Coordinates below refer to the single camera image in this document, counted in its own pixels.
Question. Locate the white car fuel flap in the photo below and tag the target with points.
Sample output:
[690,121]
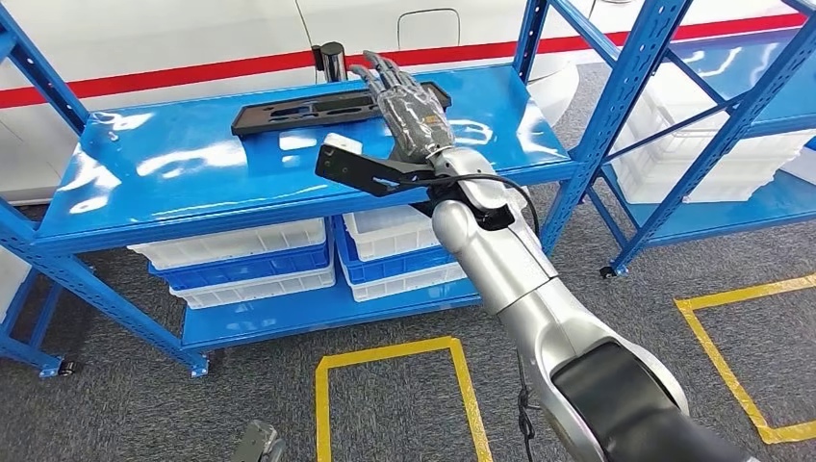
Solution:
[427,28]

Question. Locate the black cylindrical post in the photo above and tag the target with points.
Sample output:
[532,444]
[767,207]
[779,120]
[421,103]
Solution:
[333,60]

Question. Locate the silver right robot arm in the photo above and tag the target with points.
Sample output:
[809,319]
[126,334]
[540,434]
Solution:
[510,268]

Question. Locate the yellow floor tape square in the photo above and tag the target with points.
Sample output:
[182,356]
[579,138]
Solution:
[701,331]
[389,352]

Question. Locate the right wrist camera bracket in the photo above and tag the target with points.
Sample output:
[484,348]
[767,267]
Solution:
[344,169]

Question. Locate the small black caster wheel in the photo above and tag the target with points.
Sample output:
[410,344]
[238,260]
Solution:
[607,272]
[67,369]

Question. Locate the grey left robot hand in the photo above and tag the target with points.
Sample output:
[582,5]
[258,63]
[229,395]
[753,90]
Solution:
[277,451]

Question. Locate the black plastic plate frame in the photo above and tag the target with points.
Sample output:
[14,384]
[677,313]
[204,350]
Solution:
[245,118]

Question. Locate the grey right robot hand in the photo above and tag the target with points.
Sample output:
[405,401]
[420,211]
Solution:
[414,121]

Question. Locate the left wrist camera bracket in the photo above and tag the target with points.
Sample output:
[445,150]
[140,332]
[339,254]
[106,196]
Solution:
[252,443]

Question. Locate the blue metal shelf rack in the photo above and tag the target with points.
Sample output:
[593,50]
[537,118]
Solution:
[733,217]
[191,166]
[32,357]

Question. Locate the large white plastic crate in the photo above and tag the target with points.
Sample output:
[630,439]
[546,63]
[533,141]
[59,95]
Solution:
[720,127]
[688,182]

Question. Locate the white car red stripe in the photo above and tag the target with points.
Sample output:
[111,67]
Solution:
[191,38]

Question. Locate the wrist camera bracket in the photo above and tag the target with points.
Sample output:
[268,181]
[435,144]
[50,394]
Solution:
[252,443]
[344,169]

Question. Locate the blue plastic crate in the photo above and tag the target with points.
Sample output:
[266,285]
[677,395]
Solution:
[255,268]
[395,268]

